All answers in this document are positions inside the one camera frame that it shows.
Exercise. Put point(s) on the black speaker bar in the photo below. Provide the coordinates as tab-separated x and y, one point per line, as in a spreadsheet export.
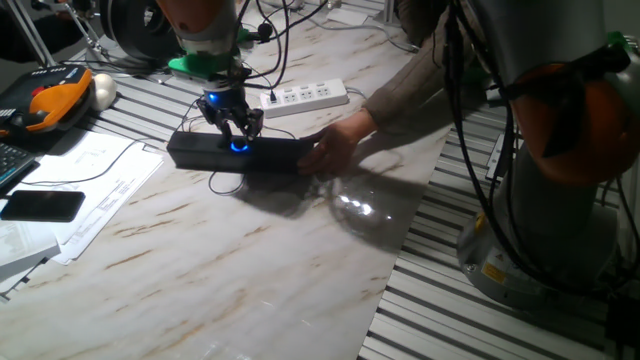
200	152

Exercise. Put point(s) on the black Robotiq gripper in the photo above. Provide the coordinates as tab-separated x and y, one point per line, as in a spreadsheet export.
226	102

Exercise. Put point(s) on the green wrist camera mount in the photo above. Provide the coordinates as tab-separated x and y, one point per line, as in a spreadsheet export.
197	65

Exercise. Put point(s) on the marble pattern table sheet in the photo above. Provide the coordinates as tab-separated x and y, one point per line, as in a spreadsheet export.
225	275

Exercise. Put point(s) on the brown sleeved left forearm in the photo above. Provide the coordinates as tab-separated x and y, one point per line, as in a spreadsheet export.
415	75

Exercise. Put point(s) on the white computer mouse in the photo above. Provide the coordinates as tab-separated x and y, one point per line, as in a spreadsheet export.
103	90

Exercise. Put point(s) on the black smartphone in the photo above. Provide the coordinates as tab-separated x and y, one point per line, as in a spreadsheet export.
42	205

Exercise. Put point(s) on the grey booklet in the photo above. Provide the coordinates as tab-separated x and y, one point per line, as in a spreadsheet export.
22	250

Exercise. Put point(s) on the white printed paper sheets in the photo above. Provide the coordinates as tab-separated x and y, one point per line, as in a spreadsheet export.
100	170

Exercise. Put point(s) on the black keyboard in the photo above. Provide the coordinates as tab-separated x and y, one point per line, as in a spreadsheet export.
12	162

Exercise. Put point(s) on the orange black teach pendant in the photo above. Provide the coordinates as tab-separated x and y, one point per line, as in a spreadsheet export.
55	97

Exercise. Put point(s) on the person left hand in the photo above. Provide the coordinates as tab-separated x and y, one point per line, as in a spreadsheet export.
335	147

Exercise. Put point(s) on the white power strip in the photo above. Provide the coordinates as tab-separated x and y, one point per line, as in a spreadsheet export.
305	97

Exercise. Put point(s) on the small white paper sheet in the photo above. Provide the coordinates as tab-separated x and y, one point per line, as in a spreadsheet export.
347	16

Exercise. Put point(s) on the black filament spool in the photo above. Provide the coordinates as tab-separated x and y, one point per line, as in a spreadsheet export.
135	27

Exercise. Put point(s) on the upright aluminium profile post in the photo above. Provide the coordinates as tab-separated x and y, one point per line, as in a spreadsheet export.
27	30

